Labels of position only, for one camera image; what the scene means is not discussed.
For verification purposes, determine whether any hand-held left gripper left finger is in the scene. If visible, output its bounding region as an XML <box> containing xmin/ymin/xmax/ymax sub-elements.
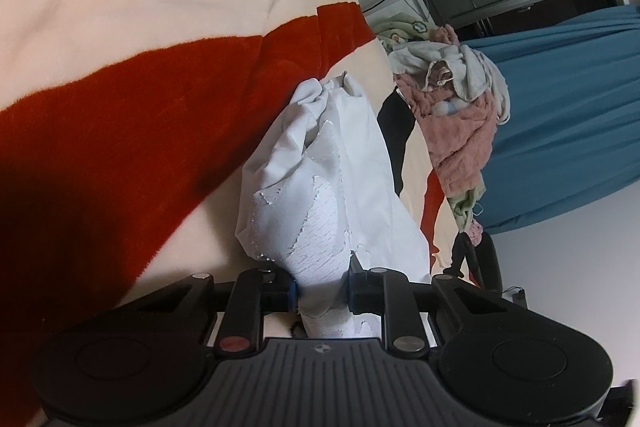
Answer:
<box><xmin>117</xmin><ymin>268</ymin><xmax>299</xmax><ymax>356</ymax></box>

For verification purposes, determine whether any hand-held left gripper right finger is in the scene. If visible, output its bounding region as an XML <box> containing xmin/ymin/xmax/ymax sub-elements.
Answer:
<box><xmin>346</xmin><ymin>254</ymin><xmax>533</xmax><ymax>354</ymax></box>

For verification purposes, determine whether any light blue shirt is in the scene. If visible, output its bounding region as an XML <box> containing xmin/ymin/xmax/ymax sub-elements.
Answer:
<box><xmin>235</xmin><ymin>73</ymin><xmax>432</xmax><ymax>340</ymax></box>

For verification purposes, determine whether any pale green cloth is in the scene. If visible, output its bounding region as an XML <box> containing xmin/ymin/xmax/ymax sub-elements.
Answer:
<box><xmin>447</xmin><ymin>184</ymin><xmax>486</xmax><ymax>233</ymax></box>

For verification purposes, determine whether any pink fleece blanket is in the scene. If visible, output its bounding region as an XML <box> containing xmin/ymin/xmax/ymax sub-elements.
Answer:
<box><xmin>395</xmin><ymin>74</ymin><xmax>496</xmax><ymax>198</ymax></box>

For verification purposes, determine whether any grey hoodie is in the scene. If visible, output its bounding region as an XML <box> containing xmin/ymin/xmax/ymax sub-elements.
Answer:
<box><xmin>387</xmin><ymin>39</ymin><xmax>511</xmax><ymax>125</ymax></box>

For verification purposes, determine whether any green patterned blanket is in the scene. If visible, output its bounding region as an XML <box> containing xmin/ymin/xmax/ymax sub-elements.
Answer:
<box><xmin>375</xmin><ymin>14</ymin><xmax>436</xmax><ymax>45</ymax></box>

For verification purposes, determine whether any blue curtain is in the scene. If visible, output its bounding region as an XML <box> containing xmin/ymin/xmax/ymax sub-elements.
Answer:
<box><xmin>460</xmin><ymin>4</ymin><xmax>640</xmax><ymax>233</ymax></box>

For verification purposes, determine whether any striped fleece blanket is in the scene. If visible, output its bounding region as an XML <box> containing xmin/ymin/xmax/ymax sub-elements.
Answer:
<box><xmin>0</xmin><ymin>0</ymin><xmax>468</xmax><ymax>427</ymax></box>

